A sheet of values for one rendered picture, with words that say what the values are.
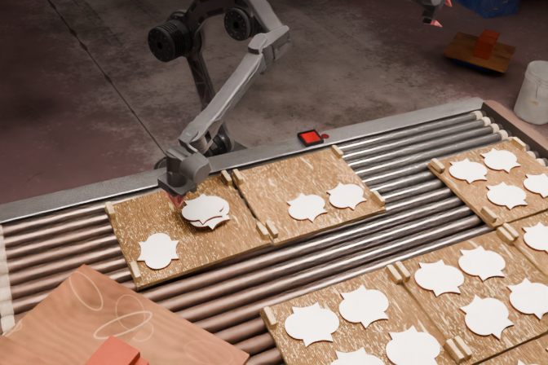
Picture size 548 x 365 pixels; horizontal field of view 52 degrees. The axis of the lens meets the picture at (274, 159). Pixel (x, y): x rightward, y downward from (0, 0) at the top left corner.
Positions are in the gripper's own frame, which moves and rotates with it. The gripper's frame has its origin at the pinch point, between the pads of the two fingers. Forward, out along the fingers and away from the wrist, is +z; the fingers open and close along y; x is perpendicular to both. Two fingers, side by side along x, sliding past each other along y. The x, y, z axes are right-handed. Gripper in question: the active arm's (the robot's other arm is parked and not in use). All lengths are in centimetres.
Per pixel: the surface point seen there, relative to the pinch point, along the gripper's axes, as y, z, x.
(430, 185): -46, 11, -77
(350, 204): -32, 8, -45
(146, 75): 205, 104, -154
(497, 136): -52, 10, -123
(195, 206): 0.8, 6.4, -7.8
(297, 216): -23.1, 8.8, -28.9
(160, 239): 0.2, 9.7, 7.0
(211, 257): -15.1, 10.4, 1.0
